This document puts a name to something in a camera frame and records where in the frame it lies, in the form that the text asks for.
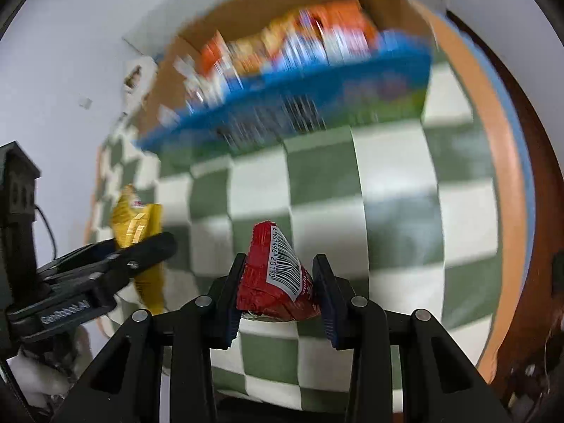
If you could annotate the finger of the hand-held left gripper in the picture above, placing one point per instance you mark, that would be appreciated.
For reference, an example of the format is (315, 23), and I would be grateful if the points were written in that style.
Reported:
(75, 260)
(141, 255)

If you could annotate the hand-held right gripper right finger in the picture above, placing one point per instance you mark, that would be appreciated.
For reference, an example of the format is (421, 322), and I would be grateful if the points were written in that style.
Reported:
(328, 315)

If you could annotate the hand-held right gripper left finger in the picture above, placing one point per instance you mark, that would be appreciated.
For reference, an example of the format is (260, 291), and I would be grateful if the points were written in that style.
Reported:
(232, 313)

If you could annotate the yellow snack packet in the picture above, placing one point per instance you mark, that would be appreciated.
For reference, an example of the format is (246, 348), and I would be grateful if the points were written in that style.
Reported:
(132, 224)

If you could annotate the red snack packet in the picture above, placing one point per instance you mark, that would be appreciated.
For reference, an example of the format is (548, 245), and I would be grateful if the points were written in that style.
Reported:
(264, 282)

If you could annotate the blue green cardboard box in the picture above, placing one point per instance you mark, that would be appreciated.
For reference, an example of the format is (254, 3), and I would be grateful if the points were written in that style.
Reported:
(387, 79)

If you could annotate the pile of snacks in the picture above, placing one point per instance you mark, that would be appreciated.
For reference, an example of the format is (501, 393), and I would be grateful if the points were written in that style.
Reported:
(286, 48)

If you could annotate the green white checkered tablecloth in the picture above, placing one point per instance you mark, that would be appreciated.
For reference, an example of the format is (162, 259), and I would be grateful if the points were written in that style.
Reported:
(396, 211)

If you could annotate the dark wooden furniture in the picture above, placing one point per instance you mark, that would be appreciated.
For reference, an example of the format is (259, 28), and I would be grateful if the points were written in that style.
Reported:
(546, 211)

